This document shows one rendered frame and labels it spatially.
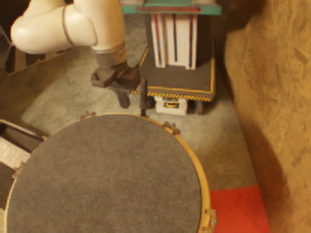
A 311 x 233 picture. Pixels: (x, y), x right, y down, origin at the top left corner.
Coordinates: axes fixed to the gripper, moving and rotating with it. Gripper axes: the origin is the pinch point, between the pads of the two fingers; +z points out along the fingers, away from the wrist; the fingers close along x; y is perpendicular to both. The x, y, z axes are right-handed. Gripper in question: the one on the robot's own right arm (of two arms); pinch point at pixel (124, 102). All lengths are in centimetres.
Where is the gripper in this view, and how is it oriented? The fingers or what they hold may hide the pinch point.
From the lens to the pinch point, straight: 68.4
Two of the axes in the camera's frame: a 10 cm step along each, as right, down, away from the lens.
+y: 3.5, -7.4, 5.8
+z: 0.9, 6.4, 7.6
